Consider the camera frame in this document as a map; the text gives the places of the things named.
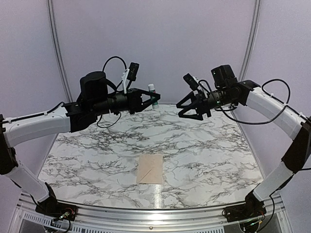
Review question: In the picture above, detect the right aluminium corner post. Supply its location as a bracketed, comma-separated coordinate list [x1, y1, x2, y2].
[238, 0, 262, 81]

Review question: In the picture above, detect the green white glue stick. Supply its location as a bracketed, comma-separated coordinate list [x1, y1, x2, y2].
[147, 83, 159, 109]

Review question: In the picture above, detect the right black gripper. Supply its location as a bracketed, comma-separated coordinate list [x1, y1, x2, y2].
[176, 87, 235, 121]

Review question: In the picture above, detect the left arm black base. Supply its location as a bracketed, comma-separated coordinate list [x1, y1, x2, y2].
[35, 183, 78, 221]

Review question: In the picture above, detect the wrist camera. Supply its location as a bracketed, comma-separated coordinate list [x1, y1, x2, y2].
[121, 63, 139, 94]
[183, 73, 207, 93]

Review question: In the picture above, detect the cream envelope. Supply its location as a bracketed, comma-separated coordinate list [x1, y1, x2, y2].
[136, 154, 163, 184]

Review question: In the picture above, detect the curved aluminium front rail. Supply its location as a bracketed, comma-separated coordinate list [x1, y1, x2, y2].
[9, 193, 292, 233]

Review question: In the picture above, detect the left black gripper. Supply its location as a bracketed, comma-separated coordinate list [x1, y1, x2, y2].
[91, 87, 160, 116]

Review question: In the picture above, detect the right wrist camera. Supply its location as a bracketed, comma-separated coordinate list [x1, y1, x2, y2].
[183, 73, 207, 93]

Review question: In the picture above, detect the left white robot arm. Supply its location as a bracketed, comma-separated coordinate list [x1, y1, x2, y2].
[0, 71, 160, 216]

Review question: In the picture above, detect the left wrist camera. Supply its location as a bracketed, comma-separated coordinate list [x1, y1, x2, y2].
[121, 63, 139, 94]

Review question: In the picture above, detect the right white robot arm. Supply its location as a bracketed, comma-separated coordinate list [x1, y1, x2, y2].
[176, 65, 311, 217]

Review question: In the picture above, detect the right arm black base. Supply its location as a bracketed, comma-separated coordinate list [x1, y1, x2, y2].
[222, 190, 267, 222]

